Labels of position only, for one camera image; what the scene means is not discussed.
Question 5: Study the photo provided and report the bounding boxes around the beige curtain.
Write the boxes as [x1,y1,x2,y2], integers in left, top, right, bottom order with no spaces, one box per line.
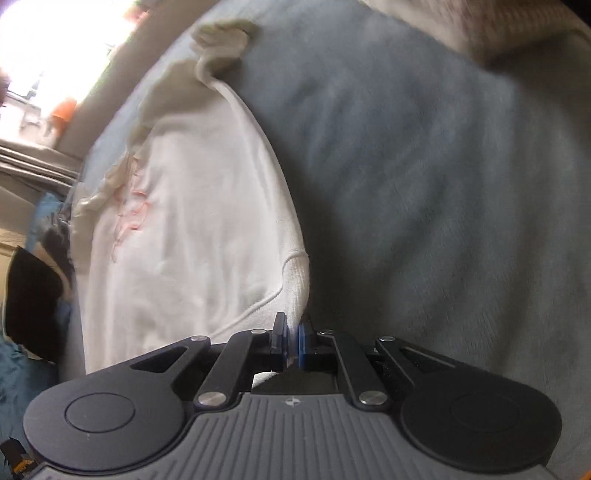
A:
[0,136,86,190]

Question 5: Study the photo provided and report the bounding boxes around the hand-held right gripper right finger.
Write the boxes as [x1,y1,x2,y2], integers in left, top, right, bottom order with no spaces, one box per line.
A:
[298,316,458,411]

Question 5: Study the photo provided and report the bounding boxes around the grey bed blanket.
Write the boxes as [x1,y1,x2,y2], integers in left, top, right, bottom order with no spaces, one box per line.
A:
[65,0,591,480]

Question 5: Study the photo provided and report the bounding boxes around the blue cloth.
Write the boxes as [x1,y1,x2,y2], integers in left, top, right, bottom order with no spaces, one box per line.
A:
[25,193,72,259]

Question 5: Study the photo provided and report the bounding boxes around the orange bag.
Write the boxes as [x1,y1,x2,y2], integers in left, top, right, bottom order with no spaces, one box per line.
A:
[50,98,78,137]

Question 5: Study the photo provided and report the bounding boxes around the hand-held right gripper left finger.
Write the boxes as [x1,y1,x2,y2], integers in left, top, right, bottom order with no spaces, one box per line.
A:
[129,313,291,412]

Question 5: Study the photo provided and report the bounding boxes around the white sweatshirt with pink outline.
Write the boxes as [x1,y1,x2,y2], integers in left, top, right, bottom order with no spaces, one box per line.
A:
[69,21,311,386]

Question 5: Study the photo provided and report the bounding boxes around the white folded cloth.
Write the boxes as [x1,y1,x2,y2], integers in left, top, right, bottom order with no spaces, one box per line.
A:
[362,0,481,65]

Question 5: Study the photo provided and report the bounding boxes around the grey plaid cloth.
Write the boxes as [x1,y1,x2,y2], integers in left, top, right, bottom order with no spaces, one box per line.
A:
[44,217,75,278]

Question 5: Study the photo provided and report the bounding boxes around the black garment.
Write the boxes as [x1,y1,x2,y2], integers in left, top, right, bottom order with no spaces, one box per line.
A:
[4,246,68,363]

